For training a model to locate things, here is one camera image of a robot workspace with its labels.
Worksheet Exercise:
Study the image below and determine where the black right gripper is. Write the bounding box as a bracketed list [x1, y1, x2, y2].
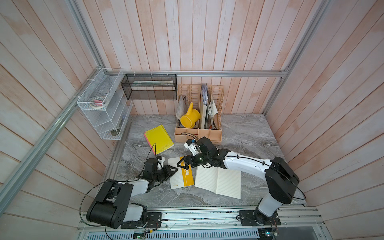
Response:
[176, 154, 212, 171]

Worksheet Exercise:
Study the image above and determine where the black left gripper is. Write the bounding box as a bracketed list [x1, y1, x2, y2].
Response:
[152, 165, 178, 183]

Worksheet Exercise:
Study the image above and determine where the cream notebook orange cover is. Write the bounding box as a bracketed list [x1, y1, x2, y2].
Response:
[168, 158, 194, 190]

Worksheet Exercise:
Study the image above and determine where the cream lined notebook with holes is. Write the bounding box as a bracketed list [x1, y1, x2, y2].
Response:
[195, 166, 241, 199]

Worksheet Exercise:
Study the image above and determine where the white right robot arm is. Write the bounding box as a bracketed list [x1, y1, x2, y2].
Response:
[177, 137, 300, 219]

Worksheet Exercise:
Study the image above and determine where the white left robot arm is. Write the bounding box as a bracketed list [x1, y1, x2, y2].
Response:
[86, 157, 178, 229]

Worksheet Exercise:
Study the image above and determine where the yellow plastic watering can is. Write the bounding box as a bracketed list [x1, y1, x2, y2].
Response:
[180, 103, 201, 129]

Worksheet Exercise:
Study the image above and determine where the grey-green book in organizer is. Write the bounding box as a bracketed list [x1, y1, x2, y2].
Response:
[200, 84, 209, 129]

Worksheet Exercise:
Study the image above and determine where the peach plastic desk organizer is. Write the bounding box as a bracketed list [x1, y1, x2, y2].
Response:
[174, 84, 224, 145]

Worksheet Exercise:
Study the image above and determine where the grey folder in organizer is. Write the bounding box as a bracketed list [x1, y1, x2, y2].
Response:
[176, 95, 188, 120]

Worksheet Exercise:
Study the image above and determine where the illustrated book in organizer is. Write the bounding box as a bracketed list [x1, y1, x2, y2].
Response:
[208, 98, 218, 130]

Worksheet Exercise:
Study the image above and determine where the tape roll on shelf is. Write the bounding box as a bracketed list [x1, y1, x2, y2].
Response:
[89, 96, 109, 110]

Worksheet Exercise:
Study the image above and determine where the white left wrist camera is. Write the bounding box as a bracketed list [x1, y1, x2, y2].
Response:
[156, 156, 166, 170]

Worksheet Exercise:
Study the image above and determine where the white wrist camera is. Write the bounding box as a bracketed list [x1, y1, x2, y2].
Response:
[156, 156, 166, 170]
[184, 139, 198, 153]

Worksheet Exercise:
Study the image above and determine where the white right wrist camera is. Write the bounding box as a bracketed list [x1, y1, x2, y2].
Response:
[184, 139, 198, 153]

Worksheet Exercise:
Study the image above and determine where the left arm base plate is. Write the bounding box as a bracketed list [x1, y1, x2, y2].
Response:
[121, 212, 162, 230]

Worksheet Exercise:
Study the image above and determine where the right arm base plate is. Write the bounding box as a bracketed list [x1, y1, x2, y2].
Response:
[236, 210, 281, 227]

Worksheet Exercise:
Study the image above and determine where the black mesh wall basket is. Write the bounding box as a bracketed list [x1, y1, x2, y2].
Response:
[121, 74, 178, 101]

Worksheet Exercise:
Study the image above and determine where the white wire wall shelf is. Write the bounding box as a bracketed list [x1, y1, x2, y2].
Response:
[77, 68, 133, 140]

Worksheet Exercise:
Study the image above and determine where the aluminium frame rail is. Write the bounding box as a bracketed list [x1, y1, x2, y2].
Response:
[103, 70, 289, 78]

